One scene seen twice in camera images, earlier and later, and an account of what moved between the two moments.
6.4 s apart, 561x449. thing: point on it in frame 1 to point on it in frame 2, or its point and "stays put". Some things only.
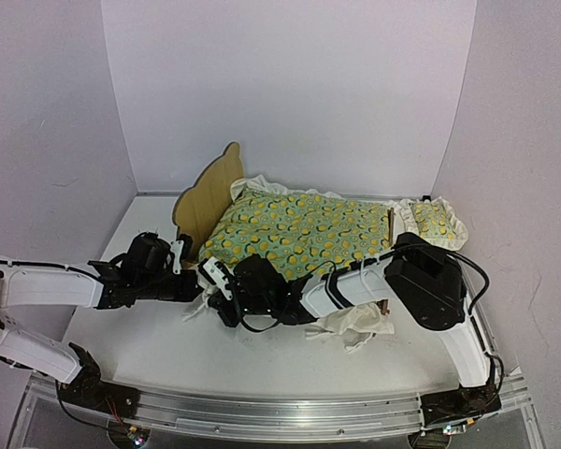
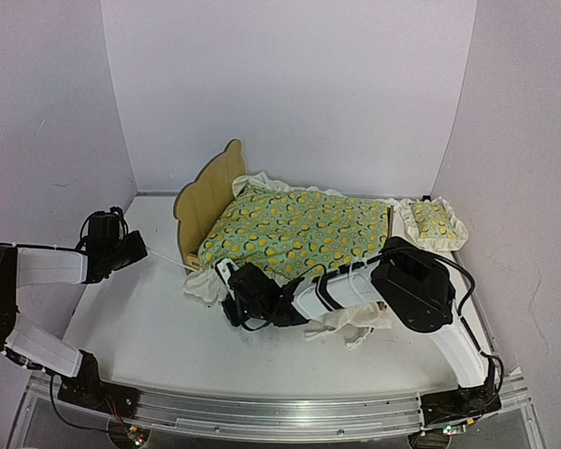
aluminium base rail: [240, 415] stays put
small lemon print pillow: [436, 222] stays put
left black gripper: [187, 288] to [134, 248]
